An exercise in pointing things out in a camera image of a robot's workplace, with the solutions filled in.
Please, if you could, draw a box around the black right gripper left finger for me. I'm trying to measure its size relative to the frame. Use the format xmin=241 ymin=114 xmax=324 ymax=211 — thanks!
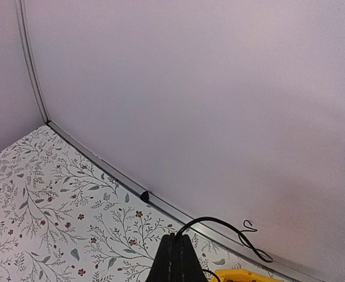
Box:
xmin=146 ymin=233 xmax=175 ymax=282

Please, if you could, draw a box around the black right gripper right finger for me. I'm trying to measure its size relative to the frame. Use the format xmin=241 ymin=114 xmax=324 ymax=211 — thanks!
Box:
xmin=175 ymin=235 xmax=207 ymax=282

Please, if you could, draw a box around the long thin black cable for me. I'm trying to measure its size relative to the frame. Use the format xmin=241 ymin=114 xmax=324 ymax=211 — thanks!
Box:
xmin=175 ymin=216 xmax=275 ymax=264

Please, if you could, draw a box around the far yellow plastic bin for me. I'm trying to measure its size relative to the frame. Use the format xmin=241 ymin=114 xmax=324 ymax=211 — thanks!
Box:
xmin=211 ymin=269 xmax=279 ymax=282

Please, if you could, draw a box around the floral patterned table mat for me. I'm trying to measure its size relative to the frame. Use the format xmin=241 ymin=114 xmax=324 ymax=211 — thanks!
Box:
xmin=0 ymin=125 xmax=279 ymax=282

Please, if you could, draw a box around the small black wall clip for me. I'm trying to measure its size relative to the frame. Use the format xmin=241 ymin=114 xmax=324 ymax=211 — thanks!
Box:
xmin=140 ymin=191 xmax=150 ymax=203

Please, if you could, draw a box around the left aluminium frame post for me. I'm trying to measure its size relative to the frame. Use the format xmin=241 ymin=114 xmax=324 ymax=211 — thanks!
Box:
xmin=15 ymin=0 xmax=51 ymax=125

